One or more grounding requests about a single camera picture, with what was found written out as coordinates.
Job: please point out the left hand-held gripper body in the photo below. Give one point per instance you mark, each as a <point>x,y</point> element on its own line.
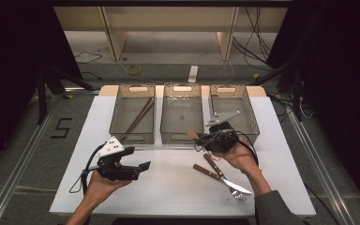
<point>115,170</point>

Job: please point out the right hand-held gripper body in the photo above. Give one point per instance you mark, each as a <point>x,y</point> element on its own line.
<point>223,140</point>

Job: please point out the smoky transparent plastic bin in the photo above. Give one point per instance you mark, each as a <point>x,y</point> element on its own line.
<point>182,115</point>
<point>132,118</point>
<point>247,115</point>

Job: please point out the dark brown chopstick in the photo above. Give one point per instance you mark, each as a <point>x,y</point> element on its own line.
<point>137,122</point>
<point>140,115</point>

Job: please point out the person's left hand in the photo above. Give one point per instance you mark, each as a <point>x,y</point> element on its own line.
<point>101,187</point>

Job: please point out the person's right hand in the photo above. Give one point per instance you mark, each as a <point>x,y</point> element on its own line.
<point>239,157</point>

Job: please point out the white power strip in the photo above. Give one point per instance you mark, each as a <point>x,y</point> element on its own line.
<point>193,74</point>

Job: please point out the yellow tape roll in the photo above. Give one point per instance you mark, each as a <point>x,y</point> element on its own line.
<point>134,70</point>

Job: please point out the black metal stand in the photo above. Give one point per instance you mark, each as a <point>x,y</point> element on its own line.
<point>41,93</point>
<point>297,90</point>

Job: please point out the light wooden shelf unit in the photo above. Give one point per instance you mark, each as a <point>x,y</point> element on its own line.
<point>168,18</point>

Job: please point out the black curtain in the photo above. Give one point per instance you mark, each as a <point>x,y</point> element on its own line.
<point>340,78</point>
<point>12,62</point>

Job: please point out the aluminium floor rail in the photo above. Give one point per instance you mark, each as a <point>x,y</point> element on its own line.
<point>320,168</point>
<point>18,165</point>

